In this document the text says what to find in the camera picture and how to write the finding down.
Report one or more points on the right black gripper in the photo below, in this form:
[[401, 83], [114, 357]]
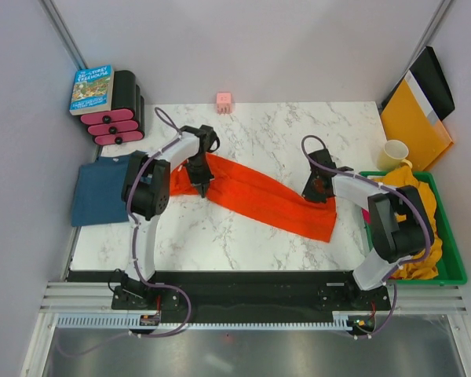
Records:
[[309, 195]]

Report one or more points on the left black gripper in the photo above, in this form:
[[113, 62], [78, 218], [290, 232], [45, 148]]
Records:
[[202, 181]]

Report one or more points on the orange t shirt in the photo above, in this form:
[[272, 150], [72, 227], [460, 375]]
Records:
[[257, 196]]

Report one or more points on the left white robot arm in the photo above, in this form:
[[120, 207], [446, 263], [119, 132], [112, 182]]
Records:
[[146, 190]]

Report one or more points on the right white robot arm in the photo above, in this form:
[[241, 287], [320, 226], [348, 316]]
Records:
[[399, 225]]

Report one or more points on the pink cube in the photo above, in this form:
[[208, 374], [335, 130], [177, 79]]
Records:
[[224, 103]]

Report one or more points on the yellow mug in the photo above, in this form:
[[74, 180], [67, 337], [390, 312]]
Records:
[[393, 155]]

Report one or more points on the black pink drawer organizer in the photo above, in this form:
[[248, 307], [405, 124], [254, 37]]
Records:
[[124, 122]]

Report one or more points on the folded blue t shirt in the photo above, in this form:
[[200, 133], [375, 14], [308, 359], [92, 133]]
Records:
[[97, 199]]

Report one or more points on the blue treehouse book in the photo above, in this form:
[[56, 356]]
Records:
[[92, 90]]

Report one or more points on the black white folder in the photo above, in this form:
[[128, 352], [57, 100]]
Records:
[[428, 73]]

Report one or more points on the green plastic bin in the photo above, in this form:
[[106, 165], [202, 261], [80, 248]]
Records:
[[444, 266]]

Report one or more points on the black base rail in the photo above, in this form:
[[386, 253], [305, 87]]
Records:
[[274, 295]]

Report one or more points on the white cable duct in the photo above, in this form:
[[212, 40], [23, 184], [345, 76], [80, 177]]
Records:
[[140, 321]]

